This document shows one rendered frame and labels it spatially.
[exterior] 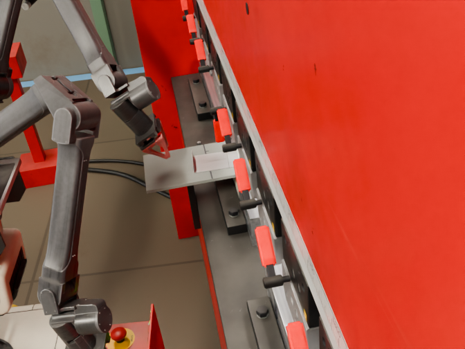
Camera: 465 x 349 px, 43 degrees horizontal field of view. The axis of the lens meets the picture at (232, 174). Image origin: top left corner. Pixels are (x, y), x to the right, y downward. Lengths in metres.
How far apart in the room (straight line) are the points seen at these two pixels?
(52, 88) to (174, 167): 0.57
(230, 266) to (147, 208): 1.73
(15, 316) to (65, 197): 1.26
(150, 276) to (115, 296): 0.18
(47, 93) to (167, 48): 1.26
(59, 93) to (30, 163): 2.43
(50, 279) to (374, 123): 0.97
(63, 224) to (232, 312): 0.44
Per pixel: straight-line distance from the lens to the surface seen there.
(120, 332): 1.51
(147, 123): 1.55
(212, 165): 1.64
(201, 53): 1.60
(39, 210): 3.41
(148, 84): 1.49
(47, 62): 4.88
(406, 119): 0.37
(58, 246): 1.27
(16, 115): 1.26
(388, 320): 0.49
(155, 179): 1.63
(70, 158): 1.20
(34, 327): 2.36
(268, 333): 1.31
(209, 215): 1.67
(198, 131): 2.05
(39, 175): 3.56
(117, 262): 2.91
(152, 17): 2.37
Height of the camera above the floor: 1.92
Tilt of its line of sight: 35 degrees down
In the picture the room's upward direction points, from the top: 7 degrees counter-clockwise
